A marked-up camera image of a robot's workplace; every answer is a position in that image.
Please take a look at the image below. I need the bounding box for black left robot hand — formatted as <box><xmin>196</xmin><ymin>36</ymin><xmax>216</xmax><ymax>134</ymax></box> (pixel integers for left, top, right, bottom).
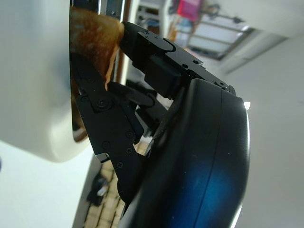
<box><xmin>73</xmin><ymin>21</ymin><xmax>252</xmax><ymax>228</ymax></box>

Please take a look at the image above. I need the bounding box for brown toast slice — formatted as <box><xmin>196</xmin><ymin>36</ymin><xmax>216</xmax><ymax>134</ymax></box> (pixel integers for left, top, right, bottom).
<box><xmin>69</xmin><ymin>6</ymin><xmax>125</xmax><ymax>91</ymax></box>

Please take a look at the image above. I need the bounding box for cream white toaster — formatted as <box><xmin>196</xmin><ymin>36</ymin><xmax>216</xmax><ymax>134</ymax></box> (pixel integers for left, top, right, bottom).
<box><xmin>0</xmin><ymin>0</ymin><xmax>134</xmax><ymax>163</ymax></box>

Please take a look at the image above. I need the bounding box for grey roller door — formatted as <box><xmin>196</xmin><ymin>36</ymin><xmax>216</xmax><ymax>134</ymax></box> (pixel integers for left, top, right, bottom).
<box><xmin>187</xmin><ymin>14</ymin><xmax>253</xmax><ymax>60</ymax></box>

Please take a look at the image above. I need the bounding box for pink box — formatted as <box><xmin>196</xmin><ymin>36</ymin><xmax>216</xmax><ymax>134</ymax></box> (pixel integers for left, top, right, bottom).
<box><xmin>177</xmin><ymin>0</ymin><xmax>204</xmax><ymax>22</ymax></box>

